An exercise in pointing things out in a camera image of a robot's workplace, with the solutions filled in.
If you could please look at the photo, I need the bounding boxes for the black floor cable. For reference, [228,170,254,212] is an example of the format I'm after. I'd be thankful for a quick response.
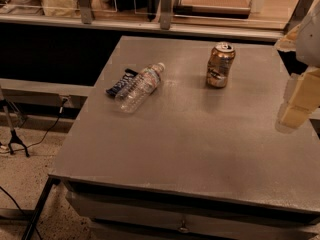
[0,185,44,240]

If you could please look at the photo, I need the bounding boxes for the black tripod stand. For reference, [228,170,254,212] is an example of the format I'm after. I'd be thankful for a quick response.
[0,86,29,157]

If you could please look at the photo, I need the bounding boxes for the grey table with drawer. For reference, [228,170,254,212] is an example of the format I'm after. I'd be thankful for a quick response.
[21,35,320,240]

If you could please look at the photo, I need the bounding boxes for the grey metal shelf rail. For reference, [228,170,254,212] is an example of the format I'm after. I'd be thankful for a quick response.
[0,14,283,42]

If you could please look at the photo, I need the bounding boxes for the clear plastic water bottle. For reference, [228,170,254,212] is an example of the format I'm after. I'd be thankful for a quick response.
[115,63,165,113]

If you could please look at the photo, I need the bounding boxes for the metal drawer handle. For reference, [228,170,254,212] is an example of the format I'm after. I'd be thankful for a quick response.
[177,219,189,234]

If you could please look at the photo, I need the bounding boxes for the dark blue snack wrapper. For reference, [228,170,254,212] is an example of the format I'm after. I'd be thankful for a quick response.
[105,68,138,97]

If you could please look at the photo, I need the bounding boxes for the black power cable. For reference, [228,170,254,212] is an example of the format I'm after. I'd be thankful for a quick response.
[0,96,70,153]

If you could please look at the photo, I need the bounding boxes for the orange soda can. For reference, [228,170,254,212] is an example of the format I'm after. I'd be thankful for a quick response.
[206,41,236,88]

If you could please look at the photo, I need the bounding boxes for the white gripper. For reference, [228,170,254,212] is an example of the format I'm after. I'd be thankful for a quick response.
[274,2,320,129]

